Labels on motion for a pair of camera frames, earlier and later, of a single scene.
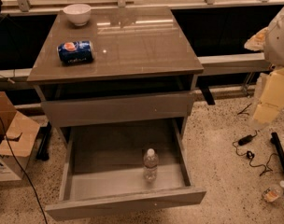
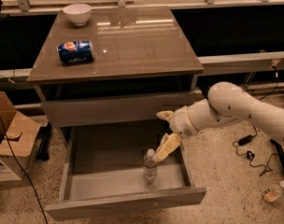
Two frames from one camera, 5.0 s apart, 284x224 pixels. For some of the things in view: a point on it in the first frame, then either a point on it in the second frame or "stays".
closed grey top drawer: x=79 y=112 stays
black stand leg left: x=43 y=147 stays
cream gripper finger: x=257 y=42 → x=166 y=115
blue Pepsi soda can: x=76 y=52 stays
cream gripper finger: x=276 y=94 → x=168 y=145
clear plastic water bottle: x=150 y=165 stays
